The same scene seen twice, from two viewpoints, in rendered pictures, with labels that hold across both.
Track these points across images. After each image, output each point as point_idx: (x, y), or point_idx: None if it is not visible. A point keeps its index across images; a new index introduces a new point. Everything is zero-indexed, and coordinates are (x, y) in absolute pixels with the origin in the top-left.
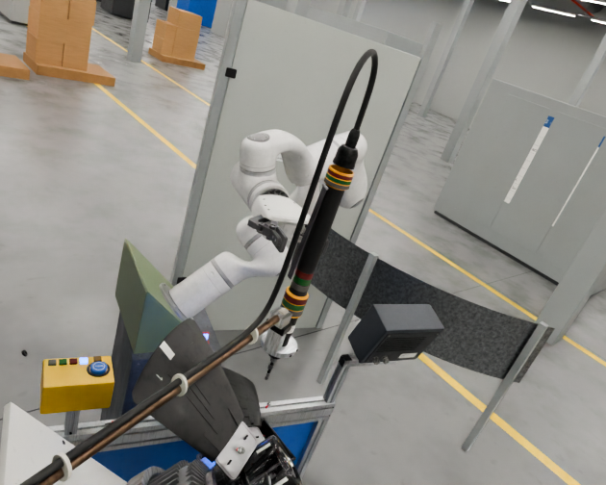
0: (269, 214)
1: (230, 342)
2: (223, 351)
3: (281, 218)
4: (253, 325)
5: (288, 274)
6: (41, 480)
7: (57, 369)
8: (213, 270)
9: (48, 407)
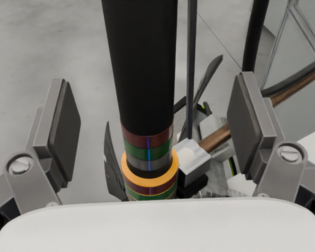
0: None
1: (301, 74)
2: (309, 64)
3: (243, 199)
4: (267, 89)
5: (191, 134)
6: None
7: None
8: None
9: None
